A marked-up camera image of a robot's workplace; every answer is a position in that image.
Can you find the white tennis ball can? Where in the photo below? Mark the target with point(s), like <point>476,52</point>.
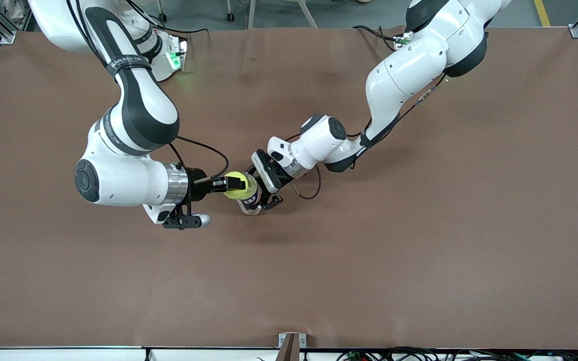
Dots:
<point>253,205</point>

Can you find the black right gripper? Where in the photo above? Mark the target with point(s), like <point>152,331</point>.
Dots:
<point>198,184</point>

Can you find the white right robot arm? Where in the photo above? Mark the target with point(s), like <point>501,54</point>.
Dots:
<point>138,100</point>

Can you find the metal table edge bracket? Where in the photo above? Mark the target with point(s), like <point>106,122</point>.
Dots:
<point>303,341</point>

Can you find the white stand legs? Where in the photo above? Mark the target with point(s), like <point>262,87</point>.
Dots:
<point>252,15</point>

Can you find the brown table cover sheet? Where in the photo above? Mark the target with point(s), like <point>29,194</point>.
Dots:
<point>419,225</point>

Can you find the white table edge rail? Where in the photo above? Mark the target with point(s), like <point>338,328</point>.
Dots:
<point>68,354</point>

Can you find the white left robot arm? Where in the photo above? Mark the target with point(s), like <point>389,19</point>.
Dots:
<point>409,65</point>

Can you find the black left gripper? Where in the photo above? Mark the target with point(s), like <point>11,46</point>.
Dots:
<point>276,199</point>

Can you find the yellow-green tennis ball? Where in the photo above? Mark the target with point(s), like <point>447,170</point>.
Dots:
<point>236,195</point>

